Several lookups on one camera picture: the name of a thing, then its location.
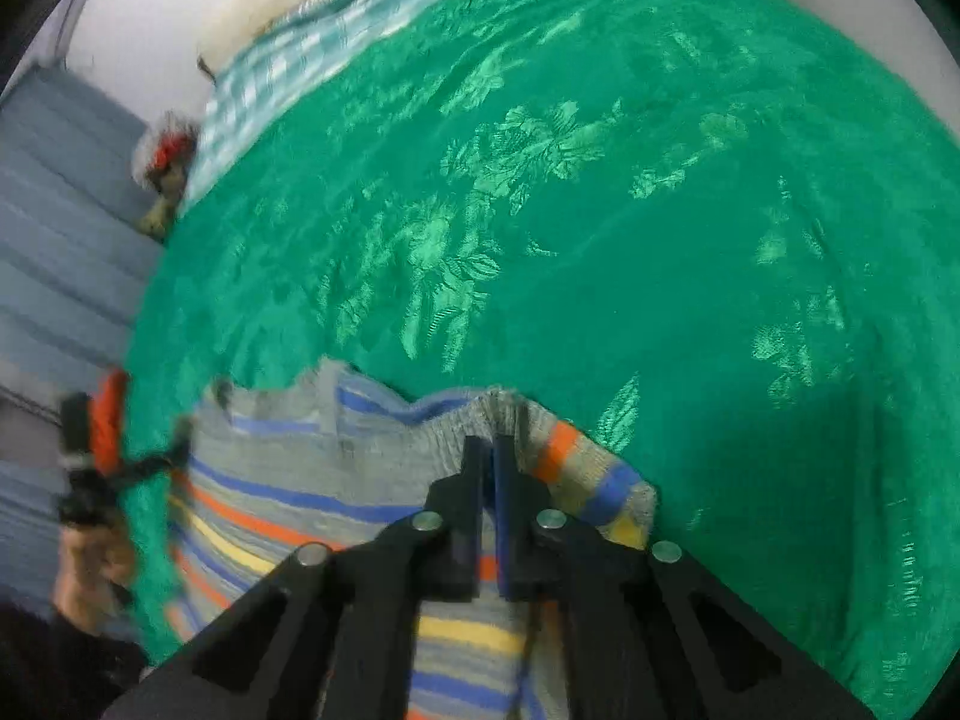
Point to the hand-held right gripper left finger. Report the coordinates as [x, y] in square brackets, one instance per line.
[474, 499]

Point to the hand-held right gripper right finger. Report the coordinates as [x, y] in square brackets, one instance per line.
[504, 517]

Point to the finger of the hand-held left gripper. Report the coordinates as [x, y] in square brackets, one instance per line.
[154, 461]

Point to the striped knit t-shirt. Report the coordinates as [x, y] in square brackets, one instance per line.
[300, 472]

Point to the pile of mixed clothes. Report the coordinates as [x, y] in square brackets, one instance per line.
[169, 157]

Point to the person's left hand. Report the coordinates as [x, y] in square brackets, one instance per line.
[94, 577]

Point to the orange cloth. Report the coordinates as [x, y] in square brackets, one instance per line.
[111, 420]

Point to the blue curtain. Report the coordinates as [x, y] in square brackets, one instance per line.
[60, 255]

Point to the green floral bedspread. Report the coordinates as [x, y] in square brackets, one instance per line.
[600, 240]

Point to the green checked bed sheet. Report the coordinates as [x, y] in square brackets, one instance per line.
[247, 90]

